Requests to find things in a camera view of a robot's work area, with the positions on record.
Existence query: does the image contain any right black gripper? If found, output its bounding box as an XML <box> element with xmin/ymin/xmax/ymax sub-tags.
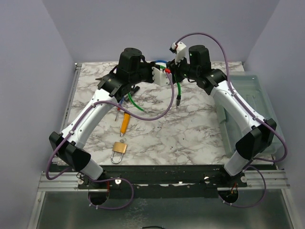
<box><xmin>166</xmin><ymin>53</ymin><xmax>199</xmax><ymax>84</ymax></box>

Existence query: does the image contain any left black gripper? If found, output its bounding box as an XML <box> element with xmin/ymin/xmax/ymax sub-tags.
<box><xmin>130</xmin><ymin>61</ymin><xmax>161</xmax><ymax>86</ymax></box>

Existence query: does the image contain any green cable lock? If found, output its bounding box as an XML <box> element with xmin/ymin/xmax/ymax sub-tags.
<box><xmin>124</xmin><ymin>63</ymin><xmax>182</xmax><ymax>113</ymax></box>

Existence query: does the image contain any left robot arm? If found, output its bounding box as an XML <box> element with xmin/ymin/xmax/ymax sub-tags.
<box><xmin>49</xmin><ymin>48</ymin><xmax>156</xmax><ymax>188</ymax></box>

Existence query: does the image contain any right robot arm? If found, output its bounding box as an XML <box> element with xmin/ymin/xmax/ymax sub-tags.
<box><xmin>168</xmin><ymin>42</ymin><xmax>276</xmax><ymax>187</ymax></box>

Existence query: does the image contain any black T-shaped tool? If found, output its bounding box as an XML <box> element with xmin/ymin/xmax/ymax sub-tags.
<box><xmin>130</xmin><ymin>86</ymin><xmax>140</xmax><ymax>96</ymax></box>

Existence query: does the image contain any blue red screwdriver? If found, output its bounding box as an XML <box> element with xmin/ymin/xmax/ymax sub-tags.
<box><xmin>115</xmin><ymin>97</ymin><xmax>124</xmax><ymax>121</ymax></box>

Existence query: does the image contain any orange utility knife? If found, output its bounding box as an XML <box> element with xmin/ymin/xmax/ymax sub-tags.
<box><xmin>120</xmin><ymin>113</ymin><xmax>131</xmax><ymax>137</ymax></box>

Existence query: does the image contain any clear plastic bin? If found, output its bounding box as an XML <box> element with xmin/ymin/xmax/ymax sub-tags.
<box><xmin>211</xmin><ymin>75</ymin><xmax>281</xmax><ymax>157</ymax></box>

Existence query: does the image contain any brass padlock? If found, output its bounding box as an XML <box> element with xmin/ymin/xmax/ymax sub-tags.
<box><xmin>111</xmin><ymin>138</ymin><xmax>127</xmax><ymax>164</ymax></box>

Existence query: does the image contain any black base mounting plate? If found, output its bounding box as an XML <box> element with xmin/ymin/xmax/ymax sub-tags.
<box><xmin>57</xmin><ymin>165</ymin><xmax>275</xmax><ymax>199</ymax></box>

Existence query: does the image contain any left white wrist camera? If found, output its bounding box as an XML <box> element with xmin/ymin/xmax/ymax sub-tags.
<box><xmin>152</xmin><ymin>67</ymin><xmax>172</xmax><ymax>86</ymax></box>

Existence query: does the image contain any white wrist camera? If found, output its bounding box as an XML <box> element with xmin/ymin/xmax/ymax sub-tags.
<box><xmin>152</xmin><ymin>67</ymin><xmax>172</xmax><ymax>86</ymax></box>
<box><xmin>170</xmin><ymin>42</ymin><xmax>187</xmax><ymax>64</ymax></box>

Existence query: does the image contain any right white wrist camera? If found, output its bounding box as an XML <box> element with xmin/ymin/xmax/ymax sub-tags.
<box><xmin>170</xmin><ymin>42</ymin><xmax>187</xmax><ymax>64</ymax></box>

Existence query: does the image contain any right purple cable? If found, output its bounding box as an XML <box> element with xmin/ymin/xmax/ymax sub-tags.
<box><xmin>175</xmin><ymin>32</ymin><xmax>288</xmax><ymax>208</ymax></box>

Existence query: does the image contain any aluminium rail frame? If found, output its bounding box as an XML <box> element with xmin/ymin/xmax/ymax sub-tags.
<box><xmin>37</xmin><ymin>62</ymin><xmax>290</xmax><ymax>191</ymax></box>

